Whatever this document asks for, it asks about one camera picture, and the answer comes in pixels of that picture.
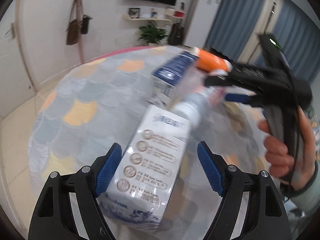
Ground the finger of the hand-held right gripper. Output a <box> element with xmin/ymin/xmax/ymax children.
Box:
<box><xmin>224</xmin><ymin>92</ymin><xmax>261</xmax><ymax>109</ymax></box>
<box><xmin>204</xmin><ymin>74</ymin><xmax>251</xmax><ymax>93</ymax></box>

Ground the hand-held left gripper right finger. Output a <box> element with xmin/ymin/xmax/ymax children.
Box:
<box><xmin>197</xmin><ymin>141</ymin><xmax>293</xmax><ymax>240</ymax></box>

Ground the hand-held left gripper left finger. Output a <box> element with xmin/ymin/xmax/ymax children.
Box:
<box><xmin>28</xmin><ymin>142</ymin><xmax>123</xmax><ymax>240</ymax></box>

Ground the orange paper cup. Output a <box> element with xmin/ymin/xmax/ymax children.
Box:
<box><xmin>194</xmin><ymin>47</ymin><xmax>232</xmax><ymax>72</ymax></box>

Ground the clear bottle orange cap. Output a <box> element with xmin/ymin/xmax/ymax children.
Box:
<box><xmin>170</xmin><ymin>87</ymin><xmax>225</xmax><ymax>127</ymax></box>

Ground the blue and white milk carton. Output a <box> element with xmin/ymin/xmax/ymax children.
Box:
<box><xmin>147</xmin><ymin>51</ymin><xmax>200</xmax><ymax>106</ymax></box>
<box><xmin>98</xmin><ymin>104</ymin><xmax>193</xmax><ymax>227</ymax></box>

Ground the person's right hand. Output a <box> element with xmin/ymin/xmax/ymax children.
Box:
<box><xmin>258</xmin><ymin>109</ymin><xmax>319</xmax><ymax>190</ymax></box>

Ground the person's patterned clothing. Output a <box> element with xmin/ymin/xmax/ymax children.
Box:
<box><xmin>308</xmin><ymin>104</ymin><xmax>320</xmax><ymax>134</ymax></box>

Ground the blue curtain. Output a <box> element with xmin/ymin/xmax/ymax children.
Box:
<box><xmin>265</xmin><ymin>0</ymin><xmax>320</xmax><ymax>85</ymax></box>
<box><xmin>204</xmin><ymin>0</ymin><xmax>270</xmax><ymax>53</ymax></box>

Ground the black acoustic guitar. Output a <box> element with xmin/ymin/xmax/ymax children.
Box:
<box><xmin>168</xmin><ymin>2</ymin><xmax>187</xmax><ymax>46</ymax></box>

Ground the white refrigerator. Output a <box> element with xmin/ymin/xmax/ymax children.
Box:
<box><xmin>184</xmin><ymin>0</ymin><xmax>225</xmax><ymax>48</ymax></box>

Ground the white and red box shelf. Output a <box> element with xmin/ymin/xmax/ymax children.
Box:
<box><xmin>165</xmin><ymin>8</ymin><xmax>186</xmax><ymax>18</ymax></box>

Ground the green potted plant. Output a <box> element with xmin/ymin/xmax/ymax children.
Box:
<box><xmin>137</xmin><ymin>21</ymin><xmax>170</xmax><ymax>46</ymax></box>

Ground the pink coat rack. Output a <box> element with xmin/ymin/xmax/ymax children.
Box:
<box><xmin>74</xmin><ymin>0</ymin><xmax>87</xmax><ymax>63</ymax></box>

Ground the white door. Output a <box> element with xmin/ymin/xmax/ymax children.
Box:
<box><xmin>0</xmin><ymin>0</ymin><xmax>40</xmax><ymax>120</ymax></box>

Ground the brown tote bag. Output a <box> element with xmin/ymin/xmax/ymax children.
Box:
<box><xmin>66</xmin><ymin>0</ymin><xmax>82</xmax><ymax>46</ymax></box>

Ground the low white wall shelf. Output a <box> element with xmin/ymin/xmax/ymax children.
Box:
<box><xmin>122</xmin><ymin>14</ymin><xmax>171</xmax><ymax>22</ymax></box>

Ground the butterfly picture frame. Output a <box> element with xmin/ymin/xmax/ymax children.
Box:
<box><xmin>128</xmin><ymin>7</ymin><xmax>141</xmax><ymax>19</ymax></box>

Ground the metal door handle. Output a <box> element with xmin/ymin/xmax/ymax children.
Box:
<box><xmin>5</xmin><ymin>23</ymin><xmax>16</xmax><ymax>40</ymax></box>

